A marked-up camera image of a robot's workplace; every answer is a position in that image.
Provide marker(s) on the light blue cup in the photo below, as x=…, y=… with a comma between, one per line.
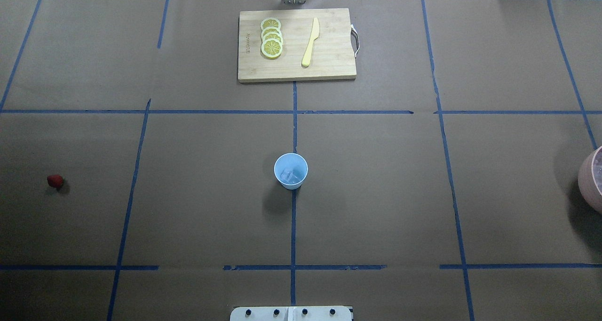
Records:
x=299, y=166

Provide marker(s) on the pink bowl with ice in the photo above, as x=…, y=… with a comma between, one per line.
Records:
x=589, y=180

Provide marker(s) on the yellow plastic knife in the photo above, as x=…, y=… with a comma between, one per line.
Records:
x=314, y=35

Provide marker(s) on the wooden cutting board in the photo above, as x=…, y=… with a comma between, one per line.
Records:
x=333, y=56

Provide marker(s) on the lemon slice four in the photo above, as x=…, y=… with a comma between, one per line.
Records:
x=271, y=49

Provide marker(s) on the lemon slice three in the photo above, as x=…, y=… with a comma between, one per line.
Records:
x=273, y=39

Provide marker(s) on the lemon slice two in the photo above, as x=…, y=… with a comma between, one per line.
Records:
x=270, y=30

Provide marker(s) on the lemon slice one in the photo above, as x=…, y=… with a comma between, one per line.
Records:
x=270, y=22

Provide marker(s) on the white pillar with base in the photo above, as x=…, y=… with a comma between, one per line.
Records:
x=292, y=313

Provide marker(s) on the red strawberry on table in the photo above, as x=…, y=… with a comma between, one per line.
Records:
x=55, y=181

